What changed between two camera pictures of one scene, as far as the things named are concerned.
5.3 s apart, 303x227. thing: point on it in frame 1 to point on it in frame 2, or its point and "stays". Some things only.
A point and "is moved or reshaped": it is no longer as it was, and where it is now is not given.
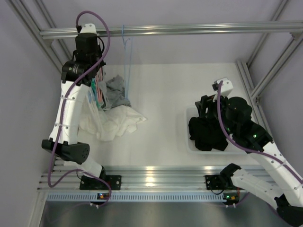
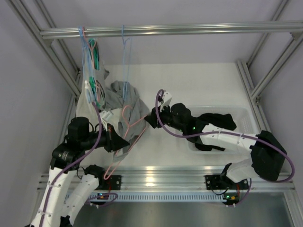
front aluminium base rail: [138, 178] stays
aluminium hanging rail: [180, 30] stays
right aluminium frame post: [256, 91] stays
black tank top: [208, 134] stays
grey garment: [115, 92] is moved or reshaped
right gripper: [206, 102] to [153, 119]
